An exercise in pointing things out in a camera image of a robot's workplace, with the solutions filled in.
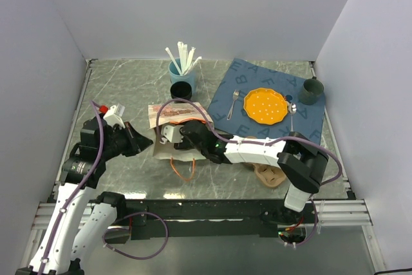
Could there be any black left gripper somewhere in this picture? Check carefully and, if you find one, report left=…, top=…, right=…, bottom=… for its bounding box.
left=99, top=120, right=153, bottom=160

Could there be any brown paper takeout bag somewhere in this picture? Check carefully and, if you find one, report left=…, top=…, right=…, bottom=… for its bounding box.
left=148, top=102, right=213, bottom=182

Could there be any brown cardboard cup carrier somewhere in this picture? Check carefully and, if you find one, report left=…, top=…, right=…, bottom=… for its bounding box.
left=243, top=162, right=286, bottom=189

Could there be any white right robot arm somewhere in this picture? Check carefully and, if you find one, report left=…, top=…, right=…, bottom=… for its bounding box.
left=178, top=120, right=329, bottom=223

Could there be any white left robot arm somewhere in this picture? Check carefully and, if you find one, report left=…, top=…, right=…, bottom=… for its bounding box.
left=16, top=117, right=153, bottom=274

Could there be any silver fork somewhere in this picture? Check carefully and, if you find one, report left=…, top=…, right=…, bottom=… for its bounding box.
left=227, top=90, right=239, bottom=120

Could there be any blue straw holder cup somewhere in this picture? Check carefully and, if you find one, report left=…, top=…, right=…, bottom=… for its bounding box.
left=169, top=61, right=197, bottom=90

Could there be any blue alphabet placemat cloth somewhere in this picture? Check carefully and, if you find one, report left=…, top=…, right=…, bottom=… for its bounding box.
left=207, top=59, right=325, bottom=144

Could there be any orange dotted plate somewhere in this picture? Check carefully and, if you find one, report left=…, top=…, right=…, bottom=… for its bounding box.
left=243, top=88, right=288, bottom=126

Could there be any wrapped white straws bundle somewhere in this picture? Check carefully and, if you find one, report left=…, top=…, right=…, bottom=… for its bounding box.
left=165, top=41, right=203, bottom=76

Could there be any silver spoon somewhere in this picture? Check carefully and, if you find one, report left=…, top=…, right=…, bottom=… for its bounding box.
left=288, top=102, right=297, bottom=131

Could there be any dark green mug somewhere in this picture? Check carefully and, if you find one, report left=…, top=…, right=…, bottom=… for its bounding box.
left=298, top=77, right=324, bottom=105

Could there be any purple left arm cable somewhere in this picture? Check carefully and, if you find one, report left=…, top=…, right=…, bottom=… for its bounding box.
left=38, top=100, right=170, bottom=272

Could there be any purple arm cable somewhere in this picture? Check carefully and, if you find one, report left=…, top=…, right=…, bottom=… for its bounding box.
left=156, top=98, right=342, bottom=249
left=38, top=100, right=170, bottom=272

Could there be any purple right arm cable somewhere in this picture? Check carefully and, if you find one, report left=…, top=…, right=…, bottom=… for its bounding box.
left=156, top=98, right=342, bottom=249

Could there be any aluminium frame rail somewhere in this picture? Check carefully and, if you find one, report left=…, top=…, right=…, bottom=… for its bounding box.
left=31, top=200, right=373, bottom=230

